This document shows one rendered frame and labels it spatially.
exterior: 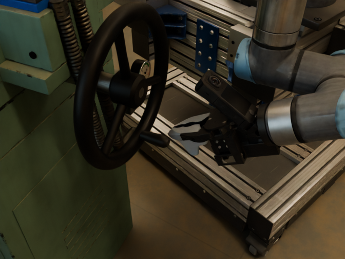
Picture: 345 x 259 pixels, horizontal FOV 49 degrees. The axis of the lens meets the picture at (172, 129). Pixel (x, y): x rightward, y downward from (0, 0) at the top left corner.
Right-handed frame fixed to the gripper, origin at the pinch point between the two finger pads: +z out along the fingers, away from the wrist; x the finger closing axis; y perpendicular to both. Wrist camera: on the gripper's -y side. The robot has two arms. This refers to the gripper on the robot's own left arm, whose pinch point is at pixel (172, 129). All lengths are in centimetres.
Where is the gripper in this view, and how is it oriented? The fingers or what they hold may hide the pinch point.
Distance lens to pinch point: 73.6
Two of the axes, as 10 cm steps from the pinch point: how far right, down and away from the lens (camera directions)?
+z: -7.9, 1.3, 6.0
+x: 4.3, -5.7, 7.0
